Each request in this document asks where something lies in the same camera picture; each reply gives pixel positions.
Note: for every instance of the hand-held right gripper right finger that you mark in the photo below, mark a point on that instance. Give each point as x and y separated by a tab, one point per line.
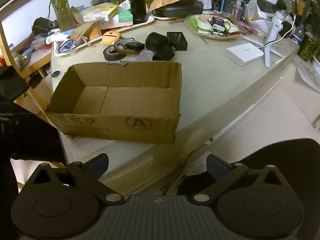
216	168

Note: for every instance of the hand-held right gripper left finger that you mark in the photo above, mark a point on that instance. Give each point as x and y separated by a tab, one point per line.
98	166

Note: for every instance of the cardboard box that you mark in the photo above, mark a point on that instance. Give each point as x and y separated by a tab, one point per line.
125	127

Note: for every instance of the black tape roll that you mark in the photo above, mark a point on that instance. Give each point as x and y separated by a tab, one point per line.
106	55

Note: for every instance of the amber tape roll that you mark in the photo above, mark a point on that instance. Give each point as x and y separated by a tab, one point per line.
130	53

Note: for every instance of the silver metal case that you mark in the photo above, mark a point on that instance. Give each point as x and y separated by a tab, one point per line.
144	55

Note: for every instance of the small black box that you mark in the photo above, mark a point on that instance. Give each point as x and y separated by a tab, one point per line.
135	45

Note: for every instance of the black rounded block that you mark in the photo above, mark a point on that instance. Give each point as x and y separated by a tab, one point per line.
163	54

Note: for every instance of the yellow animal-shaped case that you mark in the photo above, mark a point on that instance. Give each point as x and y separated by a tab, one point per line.
111	37

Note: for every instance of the black power adapter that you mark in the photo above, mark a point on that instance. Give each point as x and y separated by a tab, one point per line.
178	42

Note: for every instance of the black cylindrical case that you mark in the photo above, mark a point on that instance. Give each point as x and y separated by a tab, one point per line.
156	41

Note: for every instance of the small dark round cap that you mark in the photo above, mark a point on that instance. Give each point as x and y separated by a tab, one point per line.
55	74

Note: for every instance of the wooden side table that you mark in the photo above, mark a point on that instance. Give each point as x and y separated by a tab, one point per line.
33	57

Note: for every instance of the white blue printed packet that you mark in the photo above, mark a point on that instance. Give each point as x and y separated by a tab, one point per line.
58	37

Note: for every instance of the black round device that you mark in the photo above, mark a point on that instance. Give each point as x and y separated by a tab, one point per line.
42	25

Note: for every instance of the white power bank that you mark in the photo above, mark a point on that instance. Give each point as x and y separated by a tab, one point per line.
243	53

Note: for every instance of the orange sachet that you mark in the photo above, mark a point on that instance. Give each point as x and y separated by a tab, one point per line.
95	33

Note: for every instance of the thin brown stick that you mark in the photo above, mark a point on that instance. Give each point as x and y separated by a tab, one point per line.
205	41

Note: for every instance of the brown paper bag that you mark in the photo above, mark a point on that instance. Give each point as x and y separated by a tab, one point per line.
77	15

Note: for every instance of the clear glass plate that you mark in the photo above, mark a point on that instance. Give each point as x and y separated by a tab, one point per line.
220	37

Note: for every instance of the tall ribbed glass vase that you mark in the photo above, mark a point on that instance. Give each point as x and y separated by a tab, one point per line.
60	7

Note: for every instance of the yellow medicine box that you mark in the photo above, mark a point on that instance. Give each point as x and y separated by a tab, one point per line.
100	13

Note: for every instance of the green wipes packet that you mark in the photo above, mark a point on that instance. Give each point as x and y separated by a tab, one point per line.
231	26
200	23

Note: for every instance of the black printed carton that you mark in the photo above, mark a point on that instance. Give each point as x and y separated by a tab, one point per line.
218	23

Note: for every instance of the white tripod gimbal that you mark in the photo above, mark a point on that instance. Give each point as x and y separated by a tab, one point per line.
272	30

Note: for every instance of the patterned green glass jar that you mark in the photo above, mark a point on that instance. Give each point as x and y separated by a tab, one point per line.
307	47

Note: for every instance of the green tissue pack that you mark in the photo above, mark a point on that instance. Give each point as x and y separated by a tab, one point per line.
125	16

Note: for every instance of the white tray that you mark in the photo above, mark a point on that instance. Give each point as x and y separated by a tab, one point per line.
146	21

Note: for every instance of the clear soda bottle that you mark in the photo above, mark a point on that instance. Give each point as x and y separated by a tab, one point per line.
297	37

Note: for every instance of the pink soap bottle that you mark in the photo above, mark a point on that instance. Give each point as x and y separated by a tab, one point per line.
237	10

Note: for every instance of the white crumpled bag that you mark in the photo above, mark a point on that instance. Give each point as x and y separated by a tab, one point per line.
255	12

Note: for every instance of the clear white wrapper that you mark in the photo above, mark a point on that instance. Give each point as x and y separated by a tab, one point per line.
124	5

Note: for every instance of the black zip case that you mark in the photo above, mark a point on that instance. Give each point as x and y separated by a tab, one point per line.
178	10

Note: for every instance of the blue tall carton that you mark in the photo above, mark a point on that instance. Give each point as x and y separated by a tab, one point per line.
228	2

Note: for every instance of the black thermos bottle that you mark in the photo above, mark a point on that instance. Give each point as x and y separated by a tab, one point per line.
137	1

